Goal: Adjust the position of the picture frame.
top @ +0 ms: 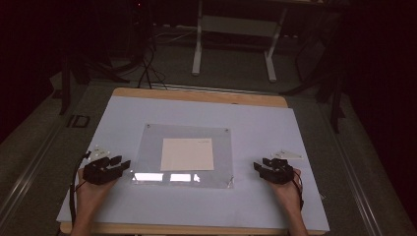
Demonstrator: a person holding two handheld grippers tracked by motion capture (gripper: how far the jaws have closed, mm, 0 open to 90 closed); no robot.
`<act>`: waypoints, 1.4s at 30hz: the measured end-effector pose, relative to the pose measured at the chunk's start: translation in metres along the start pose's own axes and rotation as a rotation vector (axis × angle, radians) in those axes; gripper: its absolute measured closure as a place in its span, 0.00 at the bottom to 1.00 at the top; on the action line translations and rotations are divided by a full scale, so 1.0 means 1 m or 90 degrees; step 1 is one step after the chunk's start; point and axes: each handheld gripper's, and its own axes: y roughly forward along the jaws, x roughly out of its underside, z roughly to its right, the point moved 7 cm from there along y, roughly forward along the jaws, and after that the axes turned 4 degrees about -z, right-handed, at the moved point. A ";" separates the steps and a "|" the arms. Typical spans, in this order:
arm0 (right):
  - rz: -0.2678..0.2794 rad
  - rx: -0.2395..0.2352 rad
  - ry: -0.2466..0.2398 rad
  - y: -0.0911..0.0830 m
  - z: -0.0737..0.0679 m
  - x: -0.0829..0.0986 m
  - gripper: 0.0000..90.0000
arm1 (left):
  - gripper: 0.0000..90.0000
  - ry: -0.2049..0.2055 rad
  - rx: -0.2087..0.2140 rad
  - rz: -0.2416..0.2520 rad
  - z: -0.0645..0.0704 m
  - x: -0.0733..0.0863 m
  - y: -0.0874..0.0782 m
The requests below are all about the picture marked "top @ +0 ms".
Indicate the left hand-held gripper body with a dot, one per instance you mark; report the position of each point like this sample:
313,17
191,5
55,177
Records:
98,173

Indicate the black floor bracket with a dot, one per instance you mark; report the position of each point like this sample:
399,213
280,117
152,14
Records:
78,121

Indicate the clear acrylic frame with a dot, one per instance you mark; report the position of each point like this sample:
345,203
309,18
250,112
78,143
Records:
183,155

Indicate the metal floor rail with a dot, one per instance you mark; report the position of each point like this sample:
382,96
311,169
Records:
357,183
29,167

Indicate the person's right hand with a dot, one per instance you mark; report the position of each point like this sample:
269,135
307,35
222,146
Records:
286,191

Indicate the white paper sheet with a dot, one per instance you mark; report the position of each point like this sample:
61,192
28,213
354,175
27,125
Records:
187,154

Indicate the black metal stand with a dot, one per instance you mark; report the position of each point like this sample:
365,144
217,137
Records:
67,85
334,98

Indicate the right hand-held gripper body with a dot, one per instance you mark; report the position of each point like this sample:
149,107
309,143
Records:
278,173

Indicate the person's left hand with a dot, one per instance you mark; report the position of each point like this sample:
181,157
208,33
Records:
90,193

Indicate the white metal stand frame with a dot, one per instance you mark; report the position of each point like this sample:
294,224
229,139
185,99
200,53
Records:
198,49

